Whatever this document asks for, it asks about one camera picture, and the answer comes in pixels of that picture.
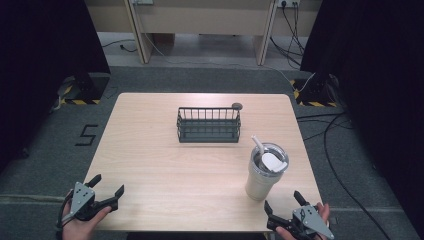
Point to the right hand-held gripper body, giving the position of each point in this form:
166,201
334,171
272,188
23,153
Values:
311,220

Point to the black stand base striped tape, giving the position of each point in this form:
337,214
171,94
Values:
85,90
315,93

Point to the black curtain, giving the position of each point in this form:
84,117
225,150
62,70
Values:
36,66
383,83

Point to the white wall socket strip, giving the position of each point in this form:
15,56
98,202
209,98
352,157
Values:
288,2

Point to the person's left hand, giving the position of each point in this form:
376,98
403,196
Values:
80,230

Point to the beige wooden desk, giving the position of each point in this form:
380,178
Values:
203,16

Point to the person's right hand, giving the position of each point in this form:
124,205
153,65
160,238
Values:
324,213

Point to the small round dark disc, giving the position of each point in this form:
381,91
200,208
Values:
237,106

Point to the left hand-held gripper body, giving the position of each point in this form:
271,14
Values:
81,198

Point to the white cup with straw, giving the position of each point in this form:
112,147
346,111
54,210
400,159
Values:
263,176

